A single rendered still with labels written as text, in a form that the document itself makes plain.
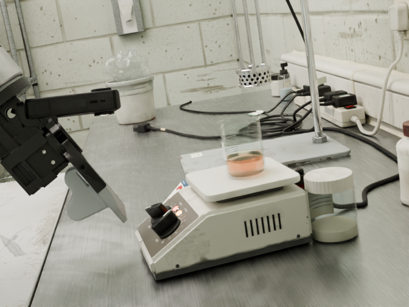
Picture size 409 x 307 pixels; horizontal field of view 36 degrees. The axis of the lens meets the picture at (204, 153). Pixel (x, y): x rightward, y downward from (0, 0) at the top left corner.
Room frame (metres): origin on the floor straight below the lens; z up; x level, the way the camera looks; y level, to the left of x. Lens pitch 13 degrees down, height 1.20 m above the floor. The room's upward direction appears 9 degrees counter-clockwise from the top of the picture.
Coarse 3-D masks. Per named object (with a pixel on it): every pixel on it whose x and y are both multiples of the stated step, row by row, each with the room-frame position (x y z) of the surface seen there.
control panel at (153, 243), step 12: (168, 204) 0.78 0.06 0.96; (180, 204) 0.76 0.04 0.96; (180, 216) 0.72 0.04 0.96; (192, 216) 0.70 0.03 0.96; (144, 228) 0.76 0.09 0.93; (180, 228) 0.69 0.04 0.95; (144, 240) 0.73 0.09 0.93; (156, 240) 0.71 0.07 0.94; (168, 240) 0.68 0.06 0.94; (156, 252) 0.68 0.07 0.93
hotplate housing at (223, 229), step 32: (192, 192) 0.77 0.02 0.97; (256, 192) 0.72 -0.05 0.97; (288, 192) 0.71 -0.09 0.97; (192, 224) 0.68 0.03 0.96; (224, 224) 0.69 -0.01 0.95; (256, 224) 0.69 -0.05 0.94; (288, 224) 0.70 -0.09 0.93; (160, 256) 0.67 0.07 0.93; (192, 256) 0.68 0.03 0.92; (224, 256) 0.69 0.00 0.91
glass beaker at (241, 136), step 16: (224, 128) 0.74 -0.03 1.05; (240, 128) 0.73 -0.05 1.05; (256, 128) 0.74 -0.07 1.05; (224, 144) 0.74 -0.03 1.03; (240, 144) 0.73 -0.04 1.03; (256, 144) 0.74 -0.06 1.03; (224, 160) 0.75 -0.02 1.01; (240, 160) 0.73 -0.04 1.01; (256, 160) 0.73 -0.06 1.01; (240, 176) 0.73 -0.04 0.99; (256, 176) 0.73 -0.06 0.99
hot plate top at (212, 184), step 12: (216, 168) 0.81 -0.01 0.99; (276, 168) 0.76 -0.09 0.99; (288, 168) 0.75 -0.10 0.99; (192, 180) 0.76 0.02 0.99; (204, 180) 0.75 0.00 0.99; (216, 180) 0.75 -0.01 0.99; (228, 180) 0.74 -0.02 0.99; (240, 180) 0.73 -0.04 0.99; (252, 180) 0.72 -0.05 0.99; (264, 180) 0.71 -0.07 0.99; (276, 180) 0.71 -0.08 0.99; (288, 180) 0.71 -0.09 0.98; (204, 192) 0.70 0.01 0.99; (216, 192) 0.70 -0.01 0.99; (228, 192) 0.69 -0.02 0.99; (240, 192) 0.70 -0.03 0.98; (252, 192) 0.70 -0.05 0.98
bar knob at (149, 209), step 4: (156, 204) 0.76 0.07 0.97; (160, 204) 0.75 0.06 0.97; (148, 208) 0.77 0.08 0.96; (152, 208) 0.76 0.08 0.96; (156, 208) 0.75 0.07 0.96; (160, 208) 0.75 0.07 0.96; (164, 208) 0.75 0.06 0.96; (168, 208) 0.76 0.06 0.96; (148, 212) 0.77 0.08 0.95; (152, 212) 0.76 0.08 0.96; (156, 212) 0.76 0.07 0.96; (160, 212) 0.75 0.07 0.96; (164, 212) 0.75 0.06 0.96; (152, 216) 0.77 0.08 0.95; (156, 216) 0.76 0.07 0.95; (160, 216) 0.75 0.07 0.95; (152, 220) 0.76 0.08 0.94; (156, 220) 0.75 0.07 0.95; (152, 224) 0.76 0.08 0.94
